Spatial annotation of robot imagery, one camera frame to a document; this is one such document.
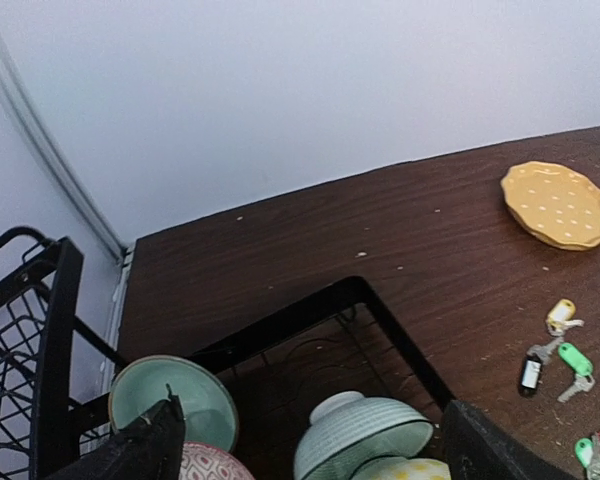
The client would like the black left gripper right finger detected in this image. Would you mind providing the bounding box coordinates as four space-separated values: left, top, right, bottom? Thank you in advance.
441 400 573 480

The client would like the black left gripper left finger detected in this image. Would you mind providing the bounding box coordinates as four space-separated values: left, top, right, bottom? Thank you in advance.
49 385 186 480

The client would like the green tag key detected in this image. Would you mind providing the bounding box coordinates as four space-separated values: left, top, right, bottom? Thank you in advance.
574 438 593 469
557 342 595 403

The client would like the teal bowl in stand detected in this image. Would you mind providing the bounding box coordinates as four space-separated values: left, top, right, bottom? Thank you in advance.
108 355 239 452

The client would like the patterned plate in stand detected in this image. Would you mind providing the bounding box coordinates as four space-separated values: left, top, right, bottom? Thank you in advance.
351 457 451 480

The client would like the black tag key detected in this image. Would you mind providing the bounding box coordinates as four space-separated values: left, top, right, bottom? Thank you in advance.
517 337 564 398

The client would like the yellow tag key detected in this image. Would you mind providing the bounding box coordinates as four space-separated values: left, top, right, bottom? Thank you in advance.
545 299 585 337

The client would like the yellow polka dot plate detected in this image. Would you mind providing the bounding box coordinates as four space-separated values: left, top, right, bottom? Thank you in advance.
500 161 600 251

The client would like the black wire dish rack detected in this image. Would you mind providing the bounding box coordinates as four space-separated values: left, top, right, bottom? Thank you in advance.
0 226 128 479

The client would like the left aluminium corner post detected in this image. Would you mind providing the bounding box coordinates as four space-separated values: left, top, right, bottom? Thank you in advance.
0 9 131 266

